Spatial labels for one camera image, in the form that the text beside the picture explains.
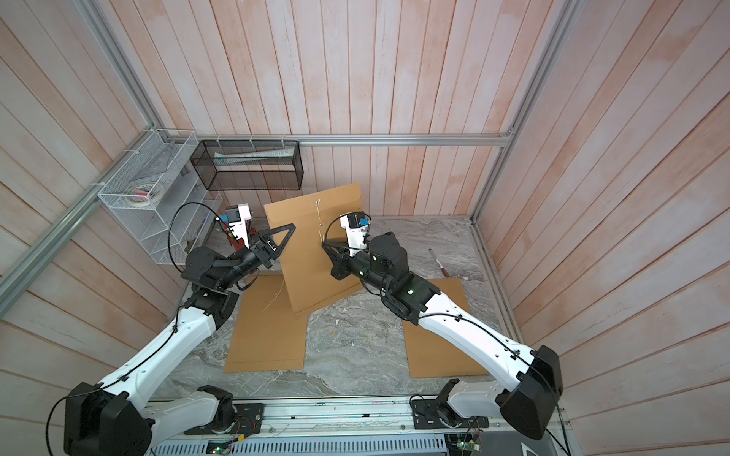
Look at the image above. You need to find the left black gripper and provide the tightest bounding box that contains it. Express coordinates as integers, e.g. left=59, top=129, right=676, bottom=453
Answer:
left=217, top=223, right=296, bottom=290

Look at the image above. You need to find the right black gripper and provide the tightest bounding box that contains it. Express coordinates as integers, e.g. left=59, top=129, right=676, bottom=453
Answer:
left=324, top=242, right=397, bottom=301

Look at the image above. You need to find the brown kraft file bag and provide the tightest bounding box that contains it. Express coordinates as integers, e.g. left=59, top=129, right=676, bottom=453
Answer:
left=224, top=275, right=308, bottom=374

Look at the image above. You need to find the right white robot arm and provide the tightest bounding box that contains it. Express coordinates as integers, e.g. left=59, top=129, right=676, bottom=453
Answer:
left=321, top=212, right=563, bottom=440

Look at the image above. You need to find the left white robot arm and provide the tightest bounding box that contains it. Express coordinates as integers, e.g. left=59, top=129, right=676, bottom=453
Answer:
left=60, top=223, right=296, bottom=455

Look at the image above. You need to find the red metal pencil bucket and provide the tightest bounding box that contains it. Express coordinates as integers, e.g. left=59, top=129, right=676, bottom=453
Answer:
left=225, top=229, right=246, bottom=250

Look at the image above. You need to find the tape roll on shelf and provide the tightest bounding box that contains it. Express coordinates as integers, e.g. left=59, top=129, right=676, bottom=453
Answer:
left=124, top=182, right=159, bottom=208

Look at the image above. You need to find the black mesh wall basket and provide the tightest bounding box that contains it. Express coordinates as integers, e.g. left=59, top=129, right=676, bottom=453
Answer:
left=190, top=140, right=304, bottom=191

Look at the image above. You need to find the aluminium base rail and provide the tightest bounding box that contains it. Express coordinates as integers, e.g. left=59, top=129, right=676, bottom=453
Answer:
left=113, top=392, right=571, bottom=443

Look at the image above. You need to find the horizontal aluminium wall rail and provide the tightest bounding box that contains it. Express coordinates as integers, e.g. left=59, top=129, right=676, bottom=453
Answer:
left=191, top=131, right=513, bottom=147

